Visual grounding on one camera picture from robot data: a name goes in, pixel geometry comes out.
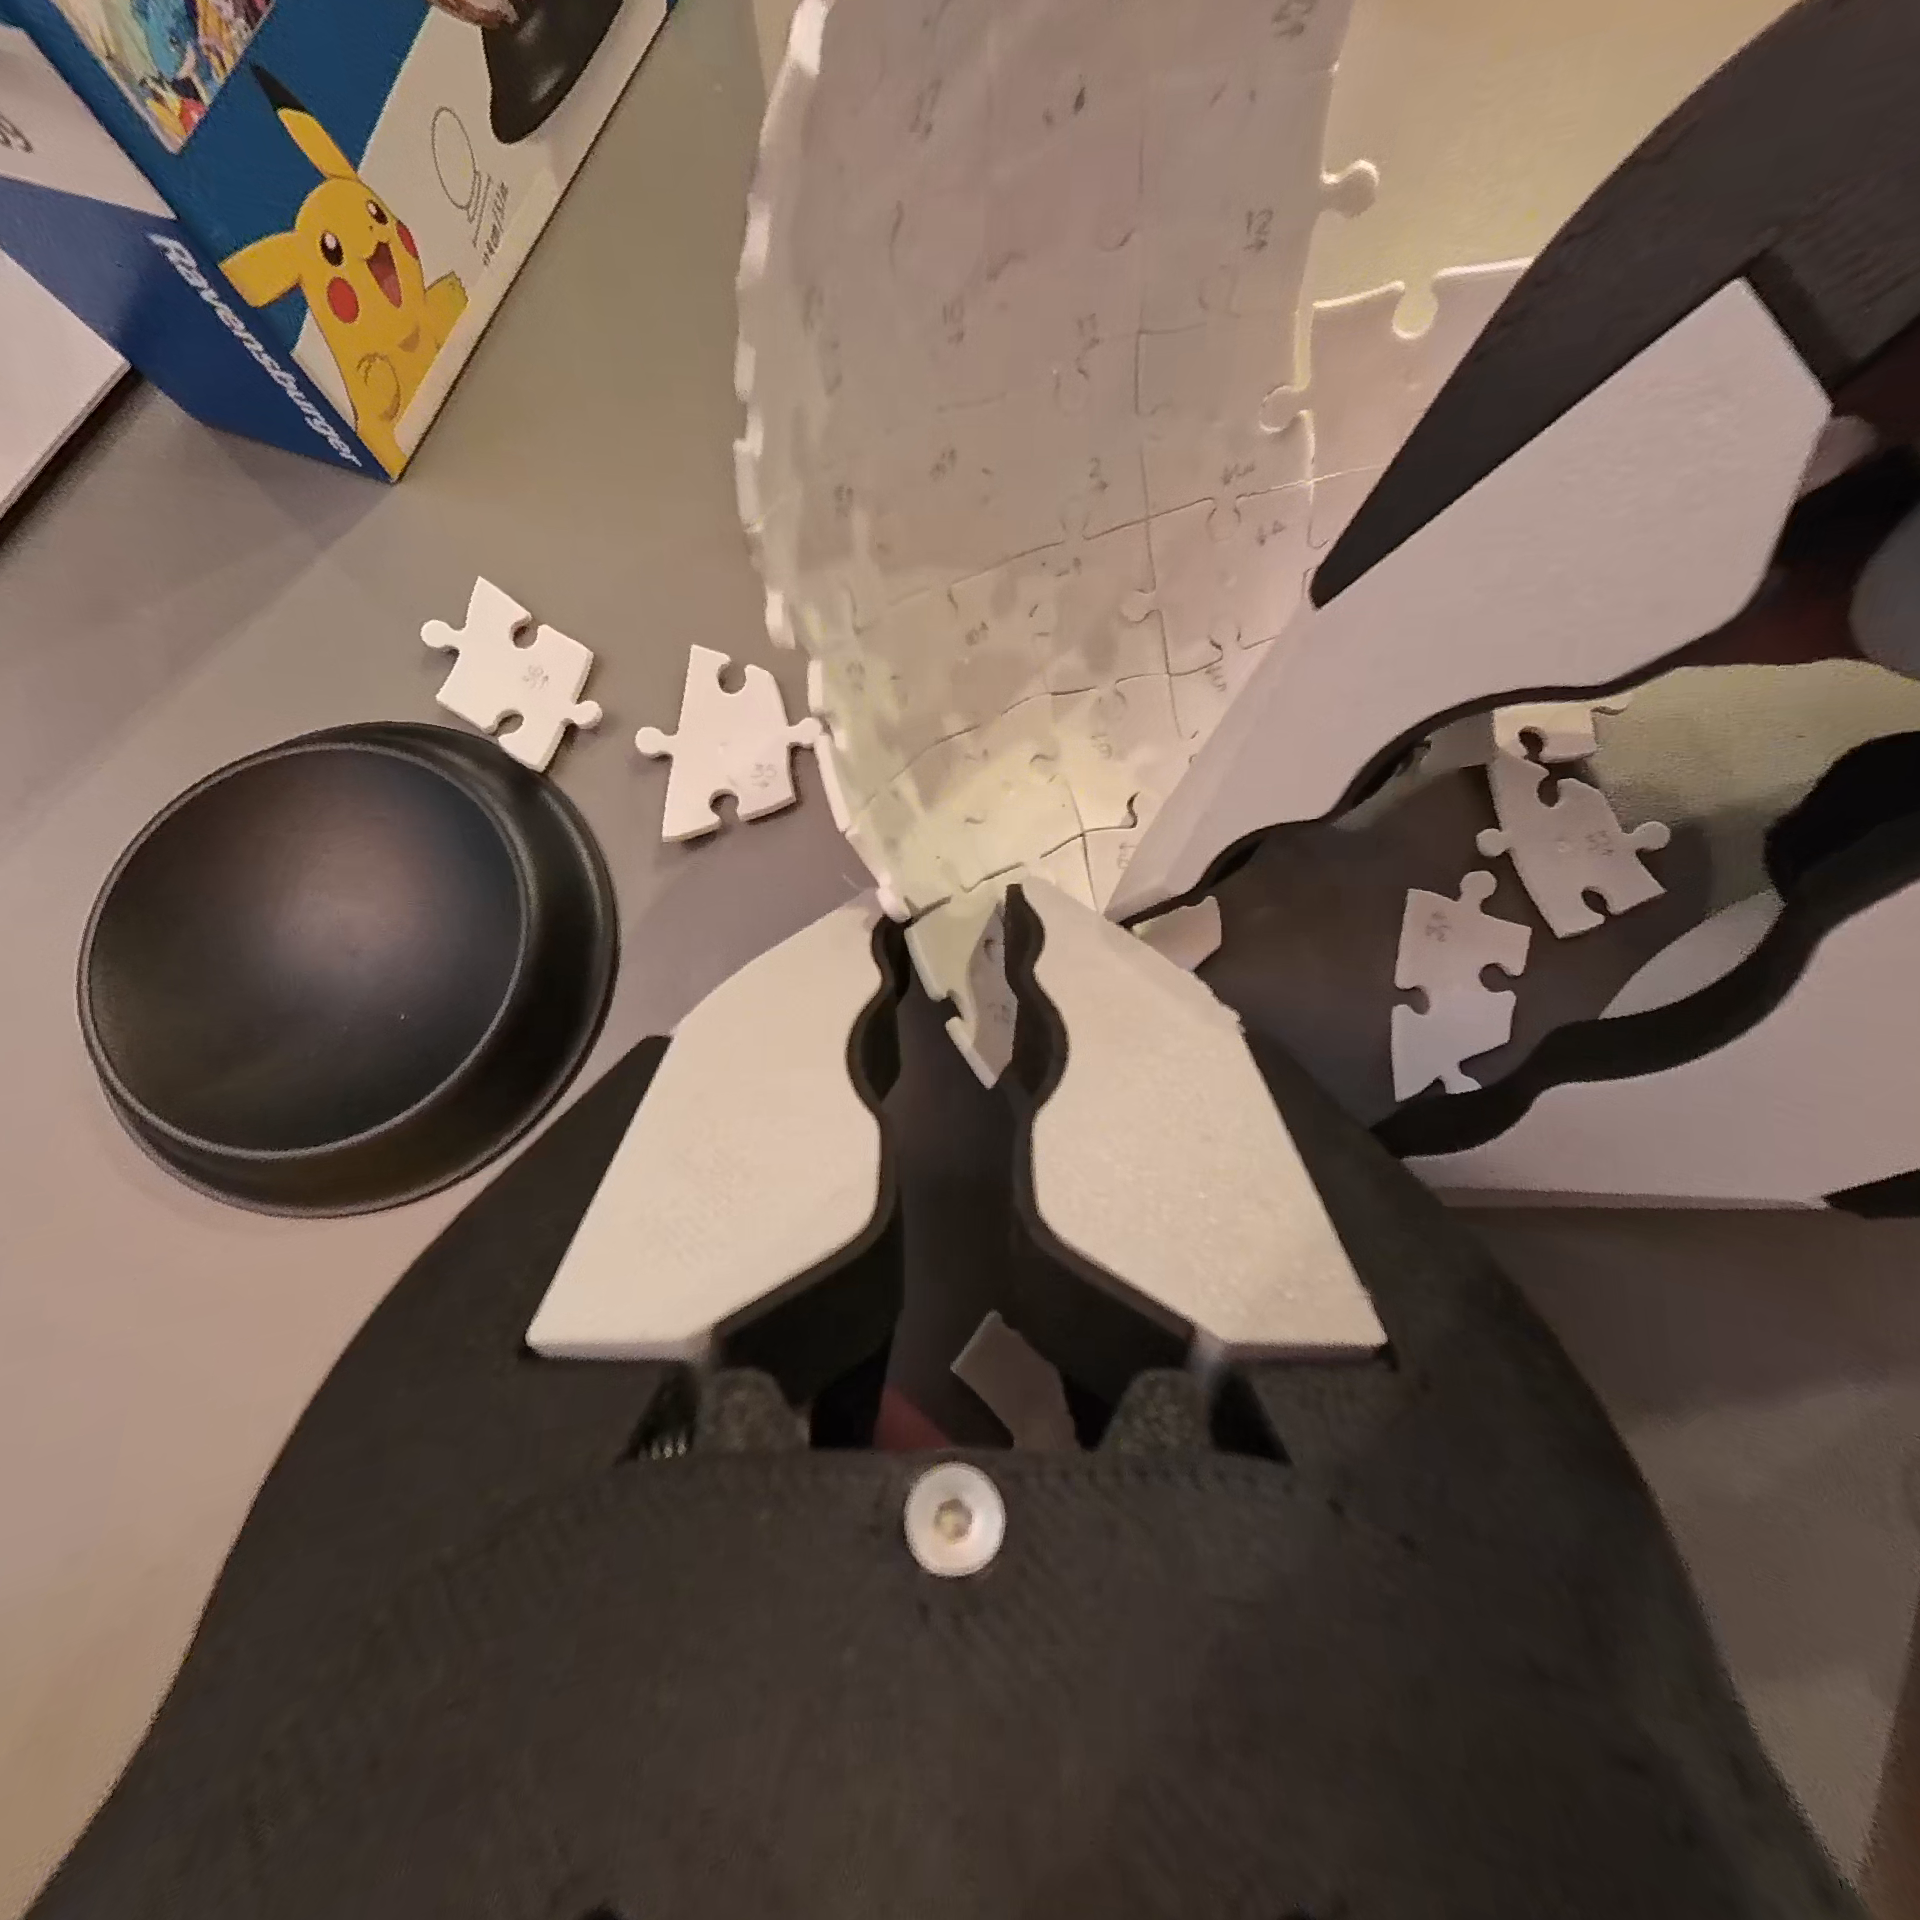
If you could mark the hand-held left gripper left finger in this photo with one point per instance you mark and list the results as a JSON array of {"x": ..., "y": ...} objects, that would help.
[{"x": 721, "y": 1172}]

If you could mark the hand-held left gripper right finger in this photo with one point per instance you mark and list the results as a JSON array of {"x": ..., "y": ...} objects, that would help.
[{"x": 1184, "y": 1172}]

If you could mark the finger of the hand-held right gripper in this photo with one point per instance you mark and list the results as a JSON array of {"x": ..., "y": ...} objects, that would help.
[
  {"x": 1723, "y": 1096},
  {"x": 1500, "y": 599}
]

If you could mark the white puzzle piece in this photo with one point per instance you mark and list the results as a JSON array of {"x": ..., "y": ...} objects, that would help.
[
  {"x": 1004, "y": 1381},
  {"x": 1576, "y": 839},
  {"x": 1447, "y": 974},
  {"x": 974, "y": 997},
  {"x": 1546, "y": 731},
  {"x": 511, "y": 692},
  {"x": 1184, "y": 931},
  {"x": 728, "y": 765}
]

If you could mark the white partly built puzzle ball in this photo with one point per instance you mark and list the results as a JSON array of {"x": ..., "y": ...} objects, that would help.
[{"x": 1019, "y": 452}]

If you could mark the black round puzzle ball stand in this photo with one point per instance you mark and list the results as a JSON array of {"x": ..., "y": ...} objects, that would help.
[{"x": 330, "y": 960}]

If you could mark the blue cartoon puzzle box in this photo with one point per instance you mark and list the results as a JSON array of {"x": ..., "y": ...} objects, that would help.
[{"x": 346, "y": 255}]

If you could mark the white flat board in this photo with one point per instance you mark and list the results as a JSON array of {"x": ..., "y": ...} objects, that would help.
[{"x": 44, "y": 376}]

